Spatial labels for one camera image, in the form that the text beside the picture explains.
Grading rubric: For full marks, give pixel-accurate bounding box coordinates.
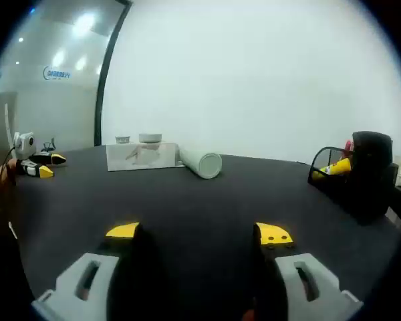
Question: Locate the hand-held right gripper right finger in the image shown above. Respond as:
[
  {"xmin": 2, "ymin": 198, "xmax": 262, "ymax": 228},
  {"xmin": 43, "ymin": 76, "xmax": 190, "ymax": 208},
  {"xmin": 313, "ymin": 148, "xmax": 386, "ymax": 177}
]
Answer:
[{"xmin": 243, "ymin": 221, "xmax": 364, "ymax": 321}]

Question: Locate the large blue logo sticker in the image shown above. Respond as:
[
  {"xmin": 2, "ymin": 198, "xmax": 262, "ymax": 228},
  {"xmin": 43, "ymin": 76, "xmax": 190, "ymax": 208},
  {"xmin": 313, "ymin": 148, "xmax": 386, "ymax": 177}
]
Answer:
[{"xmin": 42, "ymin": 66, "xmax": 73, "ymax": 82}]

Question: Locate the black office chair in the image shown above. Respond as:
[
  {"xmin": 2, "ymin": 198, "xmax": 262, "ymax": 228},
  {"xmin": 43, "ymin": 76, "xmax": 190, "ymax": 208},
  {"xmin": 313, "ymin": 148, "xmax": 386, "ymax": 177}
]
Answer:
[{"xmin": 41, "ymin": 136, "xmax": 57, "ymax": 153}]

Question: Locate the black partition frame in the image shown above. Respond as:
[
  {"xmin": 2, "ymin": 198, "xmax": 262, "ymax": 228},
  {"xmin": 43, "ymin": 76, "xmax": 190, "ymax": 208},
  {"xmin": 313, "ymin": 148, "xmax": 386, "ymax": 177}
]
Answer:
[{"xmin": 93, "ymin": 0, "xmax": 134, "ymax": 147}]

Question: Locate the grey cup lid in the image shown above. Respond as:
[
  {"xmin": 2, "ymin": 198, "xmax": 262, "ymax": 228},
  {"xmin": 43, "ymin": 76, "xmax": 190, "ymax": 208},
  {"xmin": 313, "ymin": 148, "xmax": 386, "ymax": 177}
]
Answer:
[{"xmin": 138, "ymin": 133, "xmax": 163, "ymax": 145}]

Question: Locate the white cardboard box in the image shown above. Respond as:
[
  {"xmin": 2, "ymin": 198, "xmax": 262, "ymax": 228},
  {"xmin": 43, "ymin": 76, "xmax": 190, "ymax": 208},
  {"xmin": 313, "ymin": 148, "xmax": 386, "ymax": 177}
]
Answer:
[{"xmin": 106, "ymin": 141, "xmax": 180, "ymax": 173}]

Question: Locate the frosted glass partition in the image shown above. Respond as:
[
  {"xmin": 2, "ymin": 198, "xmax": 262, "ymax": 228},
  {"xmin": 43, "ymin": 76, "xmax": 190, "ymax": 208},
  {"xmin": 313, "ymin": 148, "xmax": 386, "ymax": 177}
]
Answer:
[{"xmin": 0, "ymin": 0, "xmax": 128, "ymax": 148}]

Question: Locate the person's left hand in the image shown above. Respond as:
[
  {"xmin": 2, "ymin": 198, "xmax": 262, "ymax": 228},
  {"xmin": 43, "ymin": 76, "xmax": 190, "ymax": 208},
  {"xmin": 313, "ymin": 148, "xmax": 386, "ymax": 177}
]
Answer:
[{"xmin": 0, "ymin": 159, "xmax": 17, "ymax": 201}]

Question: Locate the black mesh basket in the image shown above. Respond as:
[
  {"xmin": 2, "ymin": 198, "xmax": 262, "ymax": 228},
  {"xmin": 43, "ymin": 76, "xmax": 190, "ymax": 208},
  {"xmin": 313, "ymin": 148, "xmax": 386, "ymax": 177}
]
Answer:
[{"xmin": 307, "ymin": 146, "xmax": 355, "ymax": 201}]

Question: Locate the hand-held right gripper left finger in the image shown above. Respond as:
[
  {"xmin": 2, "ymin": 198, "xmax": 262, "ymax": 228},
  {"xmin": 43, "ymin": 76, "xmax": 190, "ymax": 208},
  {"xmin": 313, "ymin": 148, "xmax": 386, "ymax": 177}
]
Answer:
[{"xmin": 31, "ymin": 221, "xmax": 174, "ymax": 321}]

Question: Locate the pale grey cup body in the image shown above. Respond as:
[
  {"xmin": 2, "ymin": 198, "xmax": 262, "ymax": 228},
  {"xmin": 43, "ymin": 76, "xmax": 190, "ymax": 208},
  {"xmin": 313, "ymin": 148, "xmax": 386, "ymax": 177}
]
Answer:
[{"xmin": 179, "ymin": 146, "xmax": 223, "ymax": 180}]

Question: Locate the yellow bottle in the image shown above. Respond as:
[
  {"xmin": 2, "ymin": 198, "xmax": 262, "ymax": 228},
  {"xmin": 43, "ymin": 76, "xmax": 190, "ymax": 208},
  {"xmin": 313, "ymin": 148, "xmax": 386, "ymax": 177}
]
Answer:
[{"xmin": 318, "ymin": 157, "xmax": 352, "ymax": 177}]

